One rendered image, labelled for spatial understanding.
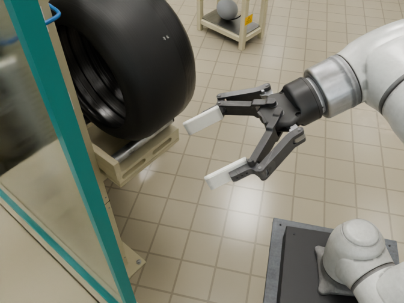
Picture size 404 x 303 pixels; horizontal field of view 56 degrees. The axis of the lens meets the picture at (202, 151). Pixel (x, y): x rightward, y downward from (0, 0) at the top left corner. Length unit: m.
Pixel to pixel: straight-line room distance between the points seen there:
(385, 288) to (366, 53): 0.76
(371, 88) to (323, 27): 3.74
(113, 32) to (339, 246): 0.95
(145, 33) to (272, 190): 1.61
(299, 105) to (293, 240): 0.96
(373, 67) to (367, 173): 2.27
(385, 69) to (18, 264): 0.80
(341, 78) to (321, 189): 2.08
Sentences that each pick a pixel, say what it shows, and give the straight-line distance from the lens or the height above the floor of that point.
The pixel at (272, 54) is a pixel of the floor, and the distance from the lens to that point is 3.80.
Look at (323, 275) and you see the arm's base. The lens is 1.44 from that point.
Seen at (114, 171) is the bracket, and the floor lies 0.92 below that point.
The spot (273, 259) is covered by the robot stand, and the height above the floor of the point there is 0.65.
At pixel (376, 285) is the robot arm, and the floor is 0.99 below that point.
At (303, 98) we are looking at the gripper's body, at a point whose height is 1.66.
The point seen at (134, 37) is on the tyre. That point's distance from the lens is 1.25.
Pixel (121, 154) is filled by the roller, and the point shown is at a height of 0.92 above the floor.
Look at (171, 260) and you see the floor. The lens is 2.28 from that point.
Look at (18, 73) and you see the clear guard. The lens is 0.38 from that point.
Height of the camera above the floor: 2.03
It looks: 47 degrees down
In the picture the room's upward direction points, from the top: straight up
